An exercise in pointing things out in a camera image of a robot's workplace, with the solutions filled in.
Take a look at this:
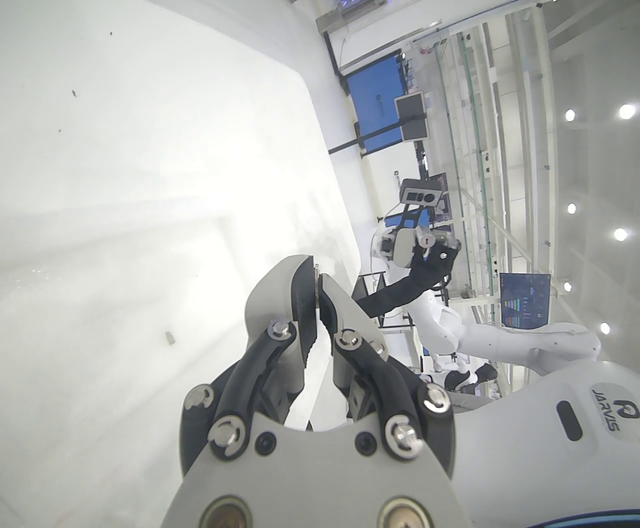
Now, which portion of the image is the silver padlock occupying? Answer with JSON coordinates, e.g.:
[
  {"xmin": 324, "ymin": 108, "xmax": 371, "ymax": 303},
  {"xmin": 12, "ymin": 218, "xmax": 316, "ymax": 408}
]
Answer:
[{"xmin": 416, "ymin": 224, "xmax": 460, "ymax": 259}]

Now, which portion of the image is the grey monitor on stand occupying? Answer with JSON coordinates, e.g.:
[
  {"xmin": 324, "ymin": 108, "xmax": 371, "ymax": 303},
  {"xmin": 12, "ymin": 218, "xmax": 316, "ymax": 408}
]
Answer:
[{"xmin": 394, "ymin": 91, "xmax": 431, "ymax": 143}]

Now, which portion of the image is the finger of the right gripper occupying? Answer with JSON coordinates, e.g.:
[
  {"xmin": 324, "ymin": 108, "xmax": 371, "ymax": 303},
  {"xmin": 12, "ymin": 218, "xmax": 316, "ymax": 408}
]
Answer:
[{"xmin": 393, "ymin": 227, "xmax": 417, "ymax": 269}]

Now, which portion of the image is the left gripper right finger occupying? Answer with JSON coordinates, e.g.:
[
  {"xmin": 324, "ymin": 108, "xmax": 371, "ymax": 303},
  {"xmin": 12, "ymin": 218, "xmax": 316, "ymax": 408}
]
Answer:
[{"xmin": 318, "ymin": 272, "xmax": 457, "ymax": 482}]

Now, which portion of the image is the robot body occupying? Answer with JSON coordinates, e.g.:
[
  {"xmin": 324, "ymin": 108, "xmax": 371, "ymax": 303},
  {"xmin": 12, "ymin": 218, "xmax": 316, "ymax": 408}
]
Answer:
[{"xmin": 445, "ymin": 359, "xmax": 640, "ymax": 528}]

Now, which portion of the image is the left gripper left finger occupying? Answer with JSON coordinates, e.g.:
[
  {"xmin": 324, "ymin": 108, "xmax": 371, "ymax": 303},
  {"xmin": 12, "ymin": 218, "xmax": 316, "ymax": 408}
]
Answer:
[{"xmin": 180, "ymin": 254, "xmax": 321, "ymax": 477}]

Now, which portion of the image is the blue partition panel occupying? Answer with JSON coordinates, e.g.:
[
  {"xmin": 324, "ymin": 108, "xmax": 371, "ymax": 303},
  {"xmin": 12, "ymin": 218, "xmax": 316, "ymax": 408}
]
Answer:
[{"xmin": 346, "ymin": 52, "xmax": 404, "ymax": 154}]

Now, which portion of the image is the white metal rack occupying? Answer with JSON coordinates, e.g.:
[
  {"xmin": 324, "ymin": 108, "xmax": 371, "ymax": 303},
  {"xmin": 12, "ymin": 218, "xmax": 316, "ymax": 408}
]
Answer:
[{"xmin": 435, "ymin": 7, "xmax": 561, "ymax": 306}]

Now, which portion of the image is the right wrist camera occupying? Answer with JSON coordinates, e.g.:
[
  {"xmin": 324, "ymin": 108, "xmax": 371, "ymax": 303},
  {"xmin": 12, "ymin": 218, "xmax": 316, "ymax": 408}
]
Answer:
[{"xmin": 386, "ymin": 177, "xmax": 446, "ymax": 232}]

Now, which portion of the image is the screen with coloured charts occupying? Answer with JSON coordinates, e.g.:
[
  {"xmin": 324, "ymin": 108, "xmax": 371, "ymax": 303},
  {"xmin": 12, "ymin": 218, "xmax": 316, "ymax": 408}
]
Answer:
[{"xmin": 499, "ymin": 272, "xmax": 552, "ymax": 330}]

